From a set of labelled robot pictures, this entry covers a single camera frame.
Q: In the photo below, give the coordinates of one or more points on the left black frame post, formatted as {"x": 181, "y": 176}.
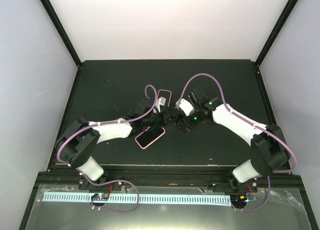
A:
{"x": 47, "y": 5}

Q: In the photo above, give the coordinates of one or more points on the small circuit board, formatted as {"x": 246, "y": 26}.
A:
{"x": 100, "y": 197}
{"x": 243, "y": 198}

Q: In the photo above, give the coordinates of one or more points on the left small circuit board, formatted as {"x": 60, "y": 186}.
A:
{"x": 100, "y": 197}

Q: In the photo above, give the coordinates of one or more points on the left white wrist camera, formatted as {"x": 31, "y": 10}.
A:
{"x": 161, "y": 102}

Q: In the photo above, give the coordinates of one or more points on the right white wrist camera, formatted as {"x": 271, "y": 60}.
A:
{"x": 185, "y": 106}

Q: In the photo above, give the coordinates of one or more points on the right small circuit board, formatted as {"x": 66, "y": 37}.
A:
{"x": 243, "y": 198}

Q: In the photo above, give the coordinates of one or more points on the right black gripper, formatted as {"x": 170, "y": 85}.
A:
{"x": 184, "y": 121}

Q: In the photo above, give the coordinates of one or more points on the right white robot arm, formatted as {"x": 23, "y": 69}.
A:
{"x": 267, "y": 144}

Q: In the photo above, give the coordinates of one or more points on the pink-cased phone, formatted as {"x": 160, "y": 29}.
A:
{"x": 149, "y": 136}
{"x": 166, "y": 94}

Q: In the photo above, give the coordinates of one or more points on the white slotted cable duct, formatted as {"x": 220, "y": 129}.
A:
{"x": 129, "y": 198}

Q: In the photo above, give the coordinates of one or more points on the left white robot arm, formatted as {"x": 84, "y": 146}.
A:
{"x": 75, "y": 146}

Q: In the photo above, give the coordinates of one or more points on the right black frame post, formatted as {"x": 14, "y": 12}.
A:
{"x": 282, "y": 19}

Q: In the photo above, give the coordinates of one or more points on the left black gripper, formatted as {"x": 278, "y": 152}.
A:
{"x": 165, "y": 119}

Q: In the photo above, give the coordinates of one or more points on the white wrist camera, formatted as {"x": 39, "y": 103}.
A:
{"x": 161, "y": 102}
{"x": 185, "y": 106}

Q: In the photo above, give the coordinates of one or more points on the black frame post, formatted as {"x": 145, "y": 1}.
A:
{"x": 282, "y": 19}
{"x": 47, "y": 5}

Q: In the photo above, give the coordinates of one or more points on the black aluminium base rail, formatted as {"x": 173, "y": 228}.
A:
{"x": 210, "y": 176}

